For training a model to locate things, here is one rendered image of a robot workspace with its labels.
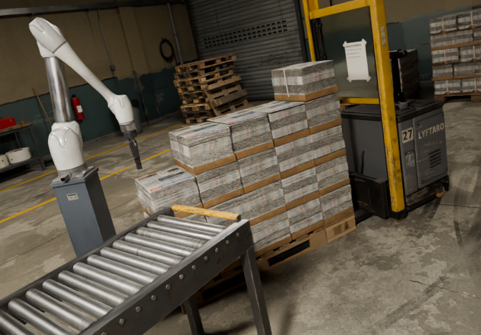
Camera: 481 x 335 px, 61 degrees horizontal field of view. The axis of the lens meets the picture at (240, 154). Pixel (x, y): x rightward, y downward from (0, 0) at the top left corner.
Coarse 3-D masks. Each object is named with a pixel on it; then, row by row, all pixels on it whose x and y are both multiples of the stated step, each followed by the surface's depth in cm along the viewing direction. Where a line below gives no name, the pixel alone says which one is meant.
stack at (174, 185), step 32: (256, 160) 264; (288, 160) 276; (160, 192) 235; (192, 192) 245; (224, 192) 255; (256, 192) 267; (288, 192) 280; (224, 224) 259; (256, 224) 271; (288, 224) 283
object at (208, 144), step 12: (192, 132) 252; (204, 132) 244; (216, 132) 246; (228, 132) 250; (180, 144) 253; (192, 144) 240; (204, 144) 244; (216, 144) 248; (228, 144) 252; (192, 156) 242; (204, 156) 245; (216, 156) 249
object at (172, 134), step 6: (192, 126) 273; (198, 126) 269; (204, 126) 265; (168, 132) 270; (174, 132) 263; (180, 132) 260; (174, 138) 262; (174, 144) 265; (174, 150) 268; (174, 156) 273
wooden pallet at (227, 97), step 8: (224, 80) 899; (232, 80) 919; (208, 88) 854; (216, 88) 891; (224, 88) 907; (232, 88) 931; (240, 88) 951; (208, 96) 862; (216, 96) 884; (224, 96) 884; (232, 96) 903; (240, 96) 926; (216, 104) 858; (232, 104) 911; (248, 104) 955; (216, 112) 865; (232, 112) 887
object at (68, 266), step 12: (156, 216) 202; (132, 228) 193; (108, 240) 185; (120, 240) 186; (96, 252) 176; (72, 264) 169; (48, 276) 162; (24, 288) 157; (72, 288) 169; (0, 300) 152; (24, 300) 154; (60, 300) 165; (24, 324) 154
